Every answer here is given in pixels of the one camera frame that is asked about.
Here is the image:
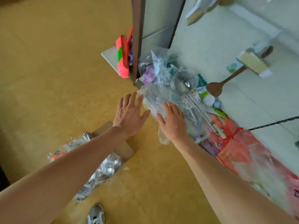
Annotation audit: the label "wooden brushes hanging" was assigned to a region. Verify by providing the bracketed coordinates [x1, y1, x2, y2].
[186, 0, 218, 26]

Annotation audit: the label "red plastic wrapped packets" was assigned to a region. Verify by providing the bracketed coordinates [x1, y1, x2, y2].
[205, 114, 299, 206]

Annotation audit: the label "person's right hand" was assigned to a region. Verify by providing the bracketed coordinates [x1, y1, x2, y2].
[156, 101, 189, 144]

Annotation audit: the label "person's left hand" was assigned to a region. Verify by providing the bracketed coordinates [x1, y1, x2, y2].
[112, 92, 151, 138]

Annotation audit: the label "person's right forearm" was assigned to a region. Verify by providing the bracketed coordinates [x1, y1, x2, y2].
[174, 137, 297, 224]

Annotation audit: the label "large steel strainer ladle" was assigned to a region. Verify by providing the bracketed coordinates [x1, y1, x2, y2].
[170, 69, 228, 139]

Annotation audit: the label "pink green broom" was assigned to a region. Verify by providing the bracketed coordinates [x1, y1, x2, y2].
[116, 28, 134, 79]
[130, 0, 147, 85]

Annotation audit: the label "dark wooden spatula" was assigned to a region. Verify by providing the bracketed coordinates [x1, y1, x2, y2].
[206, 45, 274, 98]

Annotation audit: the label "pile of plastic wrapped utensils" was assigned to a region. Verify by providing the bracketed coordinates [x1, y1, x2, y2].
[138, 46, 226, 146]

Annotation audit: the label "person's left forearm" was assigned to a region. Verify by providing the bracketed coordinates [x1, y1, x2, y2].
[0, 128, 131, 224]

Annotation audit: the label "grey white sneaker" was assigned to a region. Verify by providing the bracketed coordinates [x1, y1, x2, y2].
[87, 204, 106, 224]

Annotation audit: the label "white flat board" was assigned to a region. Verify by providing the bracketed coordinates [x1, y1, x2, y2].
[101, 45, 121, 76]

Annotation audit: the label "pile of packaged utensils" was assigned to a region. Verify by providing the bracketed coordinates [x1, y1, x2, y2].
[47, 130, 125, 202]

